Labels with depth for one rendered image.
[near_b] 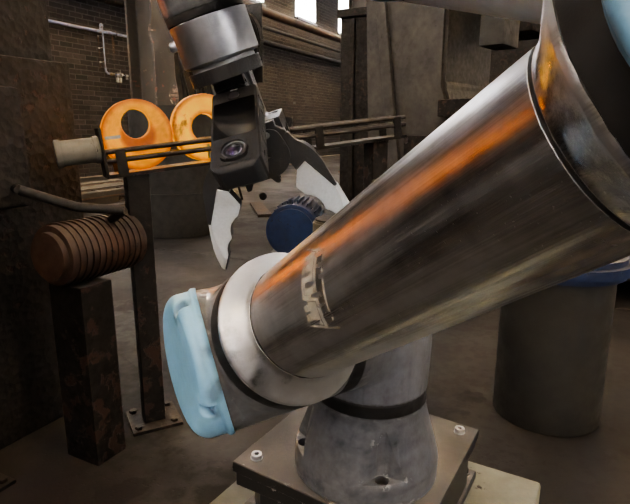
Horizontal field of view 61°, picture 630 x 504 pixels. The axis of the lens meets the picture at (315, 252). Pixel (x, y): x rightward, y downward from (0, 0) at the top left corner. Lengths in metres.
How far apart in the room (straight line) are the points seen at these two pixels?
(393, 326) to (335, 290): 0.03
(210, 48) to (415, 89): 2.82
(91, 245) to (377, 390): 0.79
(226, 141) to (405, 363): 0.25
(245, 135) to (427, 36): 2.86
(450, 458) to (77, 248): 0.80
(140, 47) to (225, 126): 5.08
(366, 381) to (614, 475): 0.95
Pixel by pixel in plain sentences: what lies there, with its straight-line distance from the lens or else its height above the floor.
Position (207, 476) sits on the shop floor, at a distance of 1.24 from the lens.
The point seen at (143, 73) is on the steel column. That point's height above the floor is 1.25.
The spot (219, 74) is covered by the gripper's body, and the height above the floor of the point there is 0.76.
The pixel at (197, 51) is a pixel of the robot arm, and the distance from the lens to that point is 0.52.
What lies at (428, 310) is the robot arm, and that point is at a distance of 0.25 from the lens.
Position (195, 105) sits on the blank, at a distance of 1.30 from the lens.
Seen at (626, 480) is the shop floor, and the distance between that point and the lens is 1.38.
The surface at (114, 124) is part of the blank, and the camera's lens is 1.27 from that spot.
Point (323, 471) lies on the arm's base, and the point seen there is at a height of 0.39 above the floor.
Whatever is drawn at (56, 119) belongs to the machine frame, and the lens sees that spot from 1.43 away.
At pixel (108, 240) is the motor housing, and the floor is 0.49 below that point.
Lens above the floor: 0.71
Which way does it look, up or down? 13 degrees down
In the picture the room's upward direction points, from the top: straight up
